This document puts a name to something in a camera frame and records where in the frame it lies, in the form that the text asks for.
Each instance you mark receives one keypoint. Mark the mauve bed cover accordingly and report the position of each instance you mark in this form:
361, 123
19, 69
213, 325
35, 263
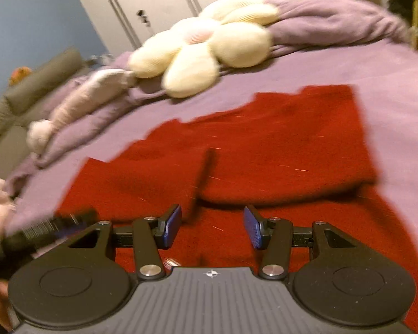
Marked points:
386, 87

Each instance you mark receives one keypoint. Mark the small dark hanging ornament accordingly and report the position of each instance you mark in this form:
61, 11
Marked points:
144, 16

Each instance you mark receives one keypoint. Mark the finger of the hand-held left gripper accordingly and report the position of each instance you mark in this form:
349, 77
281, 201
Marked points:
76, 218

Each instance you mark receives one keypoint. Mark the crumpled purple blanket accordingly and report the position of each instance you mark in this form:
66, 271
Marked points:
334, 21

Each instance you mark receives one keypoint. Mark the orange toy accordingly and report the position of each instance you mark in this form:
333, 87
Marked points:
20, 74

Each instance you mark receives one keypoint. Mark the cream flower-shaped pillow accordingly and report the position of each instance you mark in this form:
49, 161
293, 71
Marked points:
209, 40

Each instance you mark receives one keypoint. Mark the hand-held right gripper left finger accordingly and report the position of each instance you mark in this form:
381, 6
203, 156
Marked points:
172, 225

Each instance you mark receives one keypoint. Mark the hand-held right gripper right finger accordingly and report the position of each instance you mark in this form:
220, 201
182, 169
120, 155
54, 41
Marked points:
252, 228

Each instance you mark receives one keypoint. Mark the red knitted sweater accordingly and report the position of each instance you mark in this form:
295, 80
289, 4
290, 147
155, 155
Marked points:
264, 146

